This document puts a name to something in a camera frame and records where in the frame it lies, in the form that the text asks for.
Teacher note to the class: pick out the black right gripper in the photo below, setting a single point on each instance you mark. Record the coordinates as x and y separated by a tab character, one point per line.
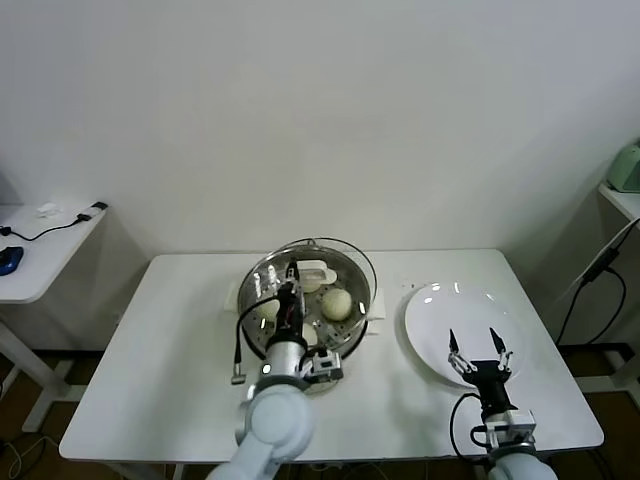
487	382

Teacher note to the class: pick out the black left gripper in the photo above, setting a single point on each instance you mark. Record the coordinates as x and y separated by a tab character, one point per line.
291	312

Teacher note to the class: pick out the white steamed baozi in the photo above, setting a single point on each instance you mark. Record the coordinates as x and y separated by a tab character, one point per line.
310	334
311	287
335	305
265	310

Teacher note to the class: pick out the round glass pot lid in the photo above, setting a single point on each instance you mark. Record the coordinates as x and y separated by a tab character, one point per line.
317	274

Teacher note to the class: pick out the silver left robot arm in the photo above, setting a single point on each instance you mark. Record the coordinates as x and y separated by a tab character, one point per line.
277	415

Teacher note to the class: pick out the perforated steel steamer basket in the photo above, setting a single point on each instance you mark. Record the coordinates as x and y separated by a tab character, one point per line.
350	330

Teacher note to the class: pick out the round white plate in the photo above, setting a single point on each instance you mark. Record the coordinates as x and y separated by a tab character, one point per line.
440	320

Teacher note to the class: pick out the white shelf table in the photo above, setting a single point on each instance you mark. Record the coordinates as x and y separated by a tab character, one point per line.
622	202

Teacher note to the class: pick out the mint green appliance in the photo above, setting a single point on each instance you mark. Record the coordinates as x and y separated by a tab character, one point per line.
627	170

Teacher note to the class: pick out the white side desk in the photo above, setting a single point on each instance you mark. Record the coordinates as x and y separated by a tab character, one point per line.
45	260

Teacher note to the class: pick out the small white object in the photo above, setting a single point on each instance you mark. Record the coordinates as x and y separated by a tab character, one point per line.
46	209

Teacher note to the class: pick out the blue computer mouse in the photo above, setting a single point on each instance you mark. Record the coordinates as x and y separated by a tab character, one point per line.
10	260

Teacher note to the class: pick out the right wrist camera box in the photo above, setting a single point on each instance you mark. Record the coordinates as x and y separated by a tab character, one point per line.
510	426

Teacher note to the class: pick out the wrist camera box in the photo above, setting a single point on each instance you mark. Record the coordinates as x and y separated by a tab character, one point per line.
510	426
324	367

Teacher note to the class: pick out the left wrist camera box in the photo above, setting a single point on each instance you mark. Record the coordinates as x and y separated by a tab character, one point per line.
324	367

